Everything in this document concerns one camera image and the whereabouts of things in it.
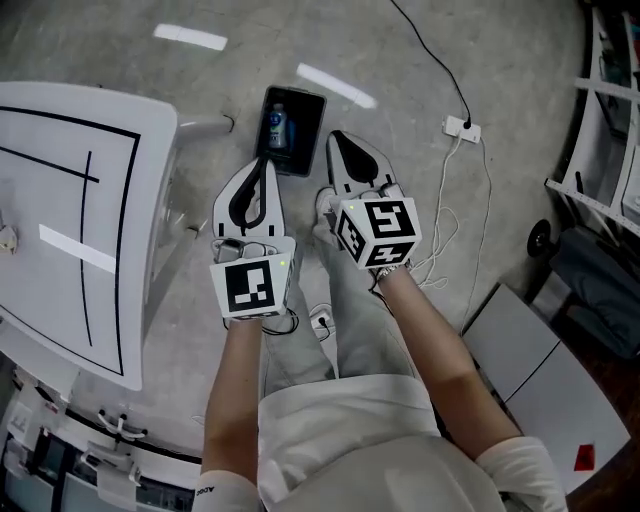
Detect person's left forearm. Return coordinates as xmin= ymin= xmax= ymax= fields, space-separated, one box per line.
xmin=202 ymin=317 xmax=266 ymax=481

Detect person's white shirt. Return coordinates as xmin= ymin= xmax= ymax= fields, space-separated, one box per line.
xmin=192 ymin=374 xmax=569 ymax=512

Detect black power cable with adapter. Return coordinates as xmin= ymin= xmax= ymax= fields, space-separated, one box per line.
xmin=389 ymin=0 xmax=474 ymax=130

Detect white office chair base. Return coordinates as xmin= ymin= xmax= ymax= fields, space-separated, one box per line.
xmin=97 ymin=408 xmax=150 ymax=442

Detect person's right forearm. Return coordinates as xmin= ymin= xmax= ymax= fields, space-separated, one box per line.
xmin=377 ymin=267 xmax=524 ymax=459

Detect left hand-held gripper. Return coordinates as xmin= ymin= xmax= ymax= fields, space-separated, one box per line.
xmin=208 ymin=159 xmax=299 ymax=321

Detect person's right white shoe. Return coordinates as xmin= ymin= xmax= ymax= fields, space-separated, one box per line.
xmin=313 ymin=187 xmax=341 ymax=236

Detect black round weight plate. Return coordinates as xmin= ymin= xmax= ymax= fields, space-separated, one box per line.
xmin=527 ymin=218 xmax=553 ymax=259

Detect light grey flat table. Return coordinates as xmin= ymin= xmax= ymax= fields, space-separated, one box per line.
xmin=462 ymin=282 xmax=632 ymax=496

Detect clear plastic bottle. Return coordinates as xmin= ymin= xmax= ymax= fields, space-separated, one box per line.
xmin=267 ymin=102 xmax=290 ymax=150

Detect white long counter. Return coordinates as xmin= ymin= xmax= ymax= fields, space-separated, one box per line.
xmin=0 ymin=349 xmax=206 ymax=512

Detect person's grey trousers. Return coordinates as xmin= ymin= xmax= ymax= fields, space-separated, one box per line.
xmin=259 ymin=219 xmax=431 ymax=396

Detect small red paper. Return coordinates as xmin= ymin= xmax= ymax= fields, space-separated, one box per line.
xmin=573 ymin=442 xmax=597 ymax=473

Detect silver wristwatch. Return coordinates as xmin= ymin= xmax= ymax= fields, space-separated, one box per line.
xmin=374 ymin=263 xmax=414 ymax=284

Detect white shelving unit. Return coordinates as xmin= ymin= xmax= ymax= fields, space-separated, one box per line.
xmin=544 ymin=0 xmax=640 ymax=236

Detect white power strip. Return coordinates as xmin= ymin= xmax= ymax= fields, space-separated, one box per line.
xmin=441 ymin=114 xmax=483 ymax=144
xmin=308 ymin=303 xmax=337 ymax=342

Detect black bin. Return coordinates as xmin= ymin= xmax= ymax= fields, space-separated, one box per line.
xmin=253 ymin=84 xmax=329 ymax=178

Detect white table with black lines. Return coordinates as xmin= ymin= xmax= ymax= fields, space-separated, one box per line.
xmin=0 ymin=80 xmax=235 ymax=394

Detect dark grey bag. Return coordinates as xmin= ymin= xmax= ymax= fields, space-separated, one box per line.
xmin=549 ymin=227 xmax=640 ymax=360

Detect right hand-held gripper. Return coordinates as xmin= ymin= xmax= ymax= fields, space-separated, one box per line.
xmin=323 ymin=130 xmax=424 ymax=271

